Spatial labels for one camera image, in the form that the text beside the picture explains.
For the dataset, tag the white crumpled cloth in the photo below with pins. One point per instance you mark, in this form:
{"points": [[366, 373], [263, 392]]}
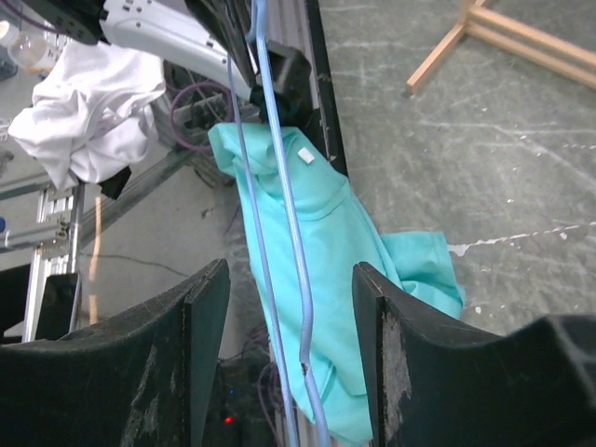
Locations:
{"points": [[92, 116]]}

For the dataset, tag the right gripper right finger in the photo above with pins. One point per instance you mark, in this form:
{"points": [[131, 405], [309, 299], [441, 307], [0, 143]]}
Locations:
{"points": [[433, 380]]}

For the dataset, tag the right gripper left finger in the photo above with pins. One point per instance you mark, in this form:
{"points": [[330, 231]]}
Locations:
{"points": [[140, 378]]}

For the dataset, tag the clear plastic bottle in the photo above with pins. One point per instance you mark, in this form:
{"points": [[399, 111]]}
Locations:
{"points": [[31, 52]]}

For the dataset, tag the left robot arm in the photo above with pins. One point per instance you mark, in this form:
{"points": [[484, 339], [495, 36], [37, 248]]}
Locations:
{"points": [[225, 41]]}

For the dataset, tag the teal t shirt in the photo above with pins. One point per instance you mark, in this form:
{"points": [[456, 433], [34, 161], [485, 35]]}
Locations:
{"points": [[337, 234]]}

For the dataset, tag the wooden clothes rack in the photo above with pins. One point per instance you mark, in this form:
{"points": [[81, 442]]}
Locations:
{"points": [[477, 20]]}

